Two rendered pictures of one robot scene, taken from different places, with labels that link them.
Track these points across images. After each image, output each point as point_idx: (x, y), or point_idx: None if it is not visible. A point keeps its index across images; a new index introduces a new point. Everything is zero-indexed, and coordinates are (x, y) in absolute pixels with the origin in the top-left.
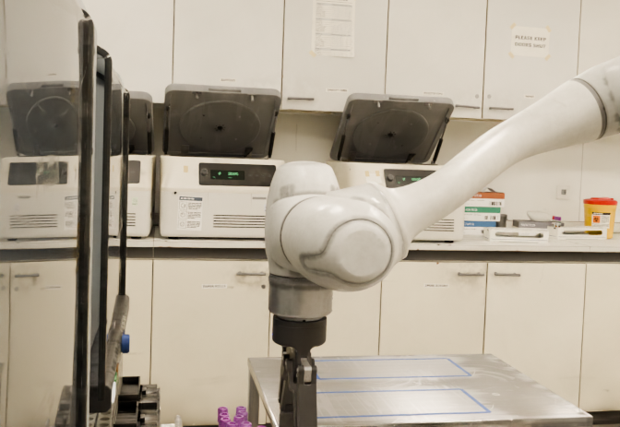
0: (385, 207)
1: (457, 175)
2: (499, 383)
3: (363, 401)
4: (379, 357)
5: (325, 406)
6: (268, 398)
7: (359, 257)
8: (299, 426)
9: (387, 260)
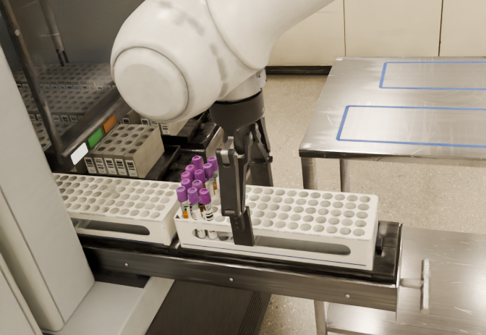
0: (201, 15)
1: None
2: None
3: (401, 121)
4: (463, 58)
5: (360, 124)
6: (315, 111)
7: (145, 95)
8: (220, 202)
9: (182, 98)
